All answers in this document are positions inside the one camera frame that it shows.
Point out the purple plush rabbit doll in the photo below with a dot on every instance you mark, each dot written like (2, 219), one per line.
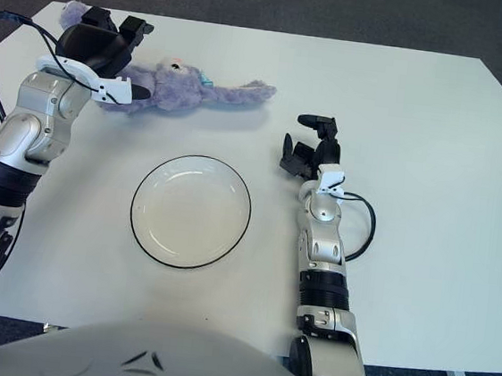
(185, 89)

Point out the grey robot torso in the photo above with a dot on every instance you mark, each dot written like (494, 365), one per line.
(147, 365)

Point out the white plate with black rim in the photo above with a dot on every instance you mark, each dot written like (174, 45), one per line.
(190, 211)

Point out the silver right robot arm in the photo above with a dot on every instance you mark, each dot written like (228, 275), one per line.
(325, 249)

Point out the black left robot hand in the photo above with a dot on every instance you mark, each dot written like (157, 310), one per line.
(95, 48)

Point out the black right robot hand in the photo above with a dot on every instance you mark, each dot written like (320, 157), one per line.
(326, 153)

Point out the metal table bracket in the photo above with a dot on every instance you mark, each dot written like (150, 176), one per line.
(50, 327)

